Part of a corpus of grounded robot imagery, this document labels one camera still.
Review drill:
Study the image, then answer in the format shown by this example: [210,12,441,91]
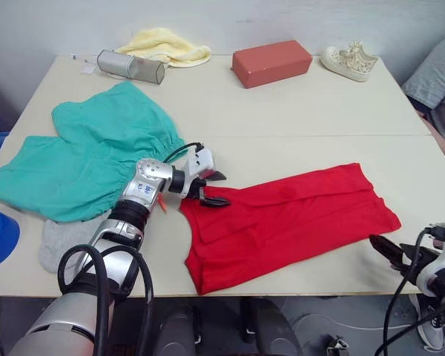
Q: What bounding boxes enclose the person in grey clothes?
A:
[401,31,445,164]

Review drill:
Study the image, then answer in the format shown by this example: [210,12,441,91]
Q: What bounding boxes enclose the white sneaker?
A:
[407,294,445,352]

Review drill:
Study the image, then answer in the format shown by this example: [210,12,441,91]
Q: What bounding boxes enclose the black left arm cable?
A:
[57,142,206,356]

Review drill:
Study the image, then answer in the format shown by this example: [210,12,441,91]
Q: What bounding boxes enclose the pale yellow towel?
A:
[114,27,212,69]

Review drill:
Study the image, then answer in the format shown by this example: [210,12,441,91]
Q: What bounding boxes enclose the green shorts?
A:
[0,81,187,223]

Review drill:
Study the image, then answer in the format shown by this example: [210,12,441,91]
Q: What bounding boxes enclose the dark rounded shape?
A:
[157,303,204,356]
[240,296,303,356]

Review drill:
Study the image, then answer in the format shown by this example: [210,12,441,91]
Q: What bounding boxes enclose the red rectangular block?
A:
[230,39,313,90]

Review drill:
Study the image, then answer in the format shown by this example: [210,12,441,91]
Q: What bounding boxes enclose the silver mesh case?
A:
[96,49,166,85]

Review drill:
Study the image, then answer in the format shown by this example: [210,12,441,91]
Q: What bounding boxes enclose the blue tape roll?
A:
[0,206,21,271]

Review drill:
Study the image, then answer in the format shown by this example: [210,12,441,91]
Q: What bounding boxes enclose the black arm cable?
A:
[373,222,445,356]
[57,142,206,356]

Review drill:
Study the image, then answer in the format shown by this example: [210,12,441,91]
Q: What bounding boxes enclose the grey round floor base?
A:
[292,313,359,356]

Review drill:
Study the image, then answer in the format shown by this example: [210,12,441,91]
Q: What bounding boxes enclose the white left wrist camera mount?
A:
[184,148,217,182]

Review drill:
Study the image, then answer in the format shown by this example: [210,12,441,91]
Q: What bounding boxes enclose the cream lace-up shoe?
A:
[320,41,379,83]

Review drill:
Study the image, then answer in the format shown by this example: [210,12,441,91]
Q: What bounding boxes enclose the red t-shirt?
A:
[178,162,402,296]

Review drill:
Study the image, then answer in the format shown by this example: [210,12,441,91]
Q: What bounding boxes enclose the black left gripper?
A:
[185,171,232,208]

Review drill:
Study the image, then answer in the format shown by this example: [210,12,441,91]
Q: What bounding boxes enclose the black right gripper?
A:
[369,234,444,287]

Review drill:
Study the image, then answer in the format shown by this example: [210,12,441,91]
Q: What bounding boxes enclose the grey sock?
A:
[37,218,109,274]

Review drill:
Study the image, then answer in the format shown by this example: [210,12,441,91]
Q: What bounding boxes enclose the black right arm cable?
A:
[373,222,445,356]

